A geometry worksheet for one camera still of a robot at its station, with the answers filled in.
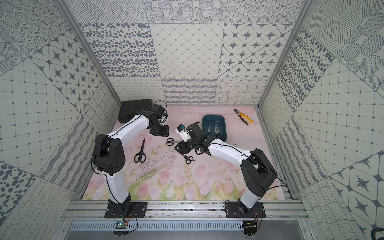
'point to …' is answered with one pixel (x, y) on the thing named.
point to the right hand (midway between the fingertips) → (181, 146)
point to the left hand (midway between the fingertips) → (165, 132)
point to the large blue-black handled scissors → (141, 156)
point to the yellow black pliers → (244, 117)
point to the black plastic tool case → (129, 109)
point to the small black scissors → (170, 143)
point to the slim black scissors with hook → (188, 159)
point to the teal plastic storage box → (212, 119)
